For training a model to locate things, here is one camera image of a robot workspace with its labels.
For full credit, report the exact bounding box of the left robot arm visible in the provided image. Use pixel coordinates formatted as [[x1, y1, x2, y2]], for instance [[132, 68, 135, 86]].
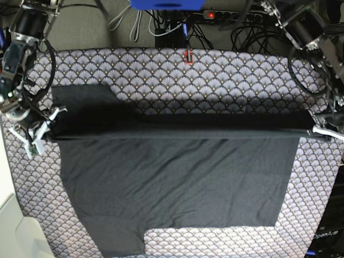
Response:
[[260, 1, 343, 140]]

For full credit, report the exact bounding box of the red and black clamp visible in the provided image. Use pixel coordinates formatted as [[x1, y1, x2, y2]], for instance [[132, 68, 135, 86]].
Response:
[[184, 48, 193, 65]]

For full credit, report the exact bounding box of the grey looped cable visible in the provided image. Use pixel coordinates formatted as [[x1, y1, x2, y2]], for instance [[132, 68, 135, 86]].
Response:
[[107, 5, 142, 42]]

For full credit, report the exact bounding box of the dark grey T-shirt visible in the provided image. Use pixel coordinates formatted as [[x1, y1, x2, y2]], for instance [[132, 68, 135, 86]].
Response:
[[52, 85, 314, 257]]

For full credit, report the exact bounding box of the fan-patterned table cloth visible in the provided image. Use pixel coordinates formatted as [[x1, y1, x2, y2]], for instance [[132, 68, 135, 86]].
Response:
[[2, 48, 343, 257]]

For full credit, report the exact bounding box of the white plastic bin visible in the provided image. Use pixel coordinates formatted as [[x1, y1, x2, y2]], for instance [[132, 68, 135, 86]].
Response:
[[1, 132, 54, 257]]

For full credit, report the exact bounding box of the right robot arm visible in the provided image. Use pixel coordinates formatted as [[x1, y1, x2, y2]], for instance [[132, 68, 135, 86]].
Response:
[[1, 1, 66, 158]]

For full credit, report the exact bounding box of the black OpenArm box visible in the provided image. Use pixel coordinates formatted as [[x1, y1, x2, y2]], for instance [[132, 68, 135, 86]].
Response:
[[305, 163, 343, 257]]

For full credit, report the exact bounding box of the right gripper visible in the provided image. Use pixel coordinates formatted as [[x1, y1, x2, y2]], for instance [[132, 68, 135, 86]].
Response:
[[5, 104, 67, 157]]

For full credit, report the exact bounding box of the white power strip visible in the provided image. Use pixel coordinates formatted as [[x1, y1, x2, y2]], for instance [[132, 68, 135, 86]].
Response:
[[202, 10, 263, 23]]

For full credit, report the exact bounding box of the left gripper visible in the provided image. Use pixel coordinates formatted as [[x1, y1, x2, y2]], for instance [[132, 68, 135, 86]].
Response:
[[312, 111, 344, 140]]

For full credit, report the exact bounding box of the blue box overhead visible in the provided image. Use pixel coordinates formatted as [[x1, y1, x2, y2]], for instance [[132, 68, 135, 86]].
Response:
[[131, 0, 205, 10]]

